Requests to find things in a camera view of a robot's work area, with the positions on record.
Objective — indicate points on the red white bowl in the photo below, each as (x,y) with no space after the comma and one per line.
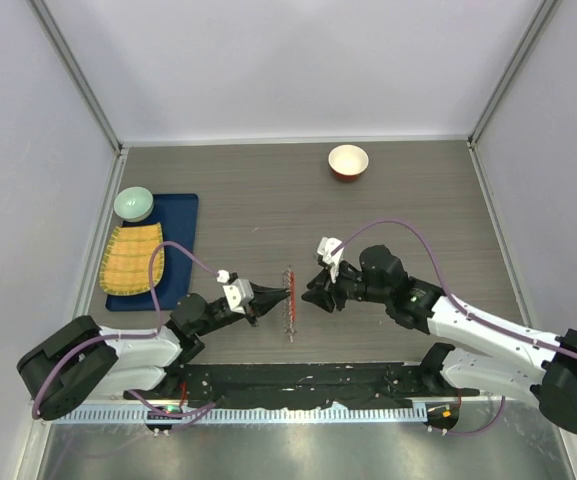
(347,162)

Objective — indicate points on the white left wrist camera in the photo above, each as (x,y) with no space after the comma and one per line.
(237,291)

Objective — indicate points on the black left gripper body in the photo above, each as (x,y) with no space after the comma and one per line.
(219,319)

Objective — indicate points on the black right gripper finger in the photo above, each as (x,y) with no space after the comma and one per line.
(319,298)
(319,281)

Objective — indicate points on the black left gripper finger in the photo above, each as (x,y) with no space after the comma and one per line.
(265,302)
(263,290)

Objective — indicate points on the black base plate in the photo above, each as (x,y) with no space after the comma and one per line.
(357,386)

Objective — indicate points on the yellow woven plate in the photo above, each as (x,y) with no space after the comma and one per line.
(125,267)

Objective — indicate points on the red plastic handle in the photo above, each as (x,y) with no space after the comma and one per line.
(292,296)

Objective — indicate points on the pale green bowl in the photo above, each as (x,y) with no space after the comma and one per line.
(133,204)

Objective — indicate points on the blue tray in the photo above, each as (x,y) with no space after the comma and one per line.
(178,214)

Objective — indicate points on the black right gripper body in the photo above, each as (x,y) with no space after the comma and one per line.
(349,285)

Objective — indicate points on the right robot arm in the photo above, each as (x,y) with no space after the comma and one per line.
(480,351)

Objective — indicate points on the white slotted cable duct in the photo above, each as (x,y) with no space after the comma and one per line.
(100,414)

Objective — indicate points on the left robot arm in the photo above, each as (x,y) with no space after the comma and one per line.
(84,360)

